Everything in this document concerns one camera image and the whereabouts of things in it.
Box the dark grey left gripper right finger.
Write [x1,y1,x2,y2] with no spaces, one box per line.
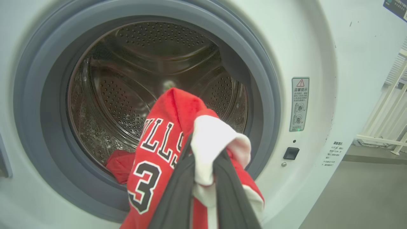
[214,149,261,229]

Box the white metal railing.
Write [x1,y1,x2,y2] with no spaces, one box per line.
[356,48,407,156]

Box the grey warning sticker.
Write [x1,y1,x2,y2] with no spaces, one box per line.
[289,77,310,132]

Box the dark blue label sticker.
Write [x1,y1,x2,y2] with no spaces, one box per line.
[383,0,407,22]

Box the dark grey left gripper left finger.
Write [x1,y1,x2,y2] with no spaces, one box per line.
[148,135,195,229]

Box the white washing machine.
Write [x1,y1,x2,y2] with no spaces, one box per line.
[0,0,407,229]

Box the red and white basketball jersey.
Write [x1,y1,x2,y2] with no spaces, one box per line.
[106,87,265,229]

